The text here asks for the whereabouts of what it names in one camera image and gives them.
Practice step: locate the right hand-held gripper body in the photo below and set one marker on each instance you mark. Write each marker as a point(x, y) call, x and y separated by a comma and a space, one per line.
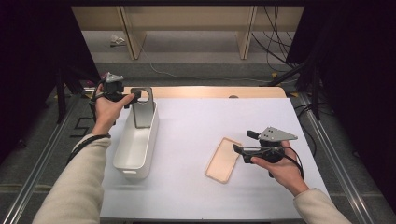
point(275, 134)

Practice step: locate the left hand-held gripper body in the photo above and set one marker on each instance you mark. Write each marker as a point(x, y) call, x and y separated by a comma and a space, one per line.
point(112, 88)

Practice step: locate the grey phone case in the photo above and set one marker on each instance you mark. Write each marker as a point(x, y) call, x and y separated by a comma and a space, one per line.
point(144, 113)

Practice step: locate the peach phone case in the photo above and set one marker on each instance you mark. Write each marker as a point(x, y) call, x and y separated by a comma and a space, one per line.
point(222, 161)

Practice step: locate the white plastic storage box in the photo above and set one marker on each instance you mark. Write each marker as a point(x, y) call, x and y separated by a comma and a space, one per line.
point(135, 149)

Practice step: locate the person's left hand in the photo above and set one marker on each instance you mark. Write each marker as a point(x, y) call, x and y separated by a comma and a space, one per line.
point(107, 115)

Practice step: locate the person's right hand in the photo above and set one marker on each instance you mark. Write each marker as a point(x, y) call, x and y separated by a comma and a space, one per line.
point(286, 171)

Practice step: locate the pink object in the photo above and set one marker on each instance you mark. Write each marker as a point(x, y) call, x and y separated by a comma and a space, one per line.
point(102, 75)

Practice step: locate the crumpled white paper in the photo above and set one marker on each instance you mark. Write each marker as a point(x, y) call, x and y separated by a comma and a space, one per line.
point(117, 39)

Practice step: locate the white table sheet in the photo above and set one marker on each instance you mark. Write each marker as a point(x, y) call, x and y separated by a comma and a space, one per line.
point(193, 130)

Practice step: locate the black metal stand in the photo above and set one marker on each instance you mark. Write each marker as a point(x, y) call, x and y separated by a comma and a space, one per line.
point(60, 93)
point(315, 93)

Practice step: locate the black curtain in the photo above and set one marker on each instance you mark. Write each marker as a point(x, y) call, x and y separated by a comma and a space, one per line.
point(28, 62)
point(361, 77)

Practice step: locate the light wooden shelf unit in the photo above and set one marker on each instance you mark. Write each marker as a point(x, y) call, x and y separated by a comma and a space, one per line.
point(186, 18)

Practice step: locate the aluminium floor rail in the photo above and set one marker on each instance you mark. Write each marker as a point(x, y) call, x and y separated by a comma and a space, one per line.
point(339, 161)
point(31, 183)

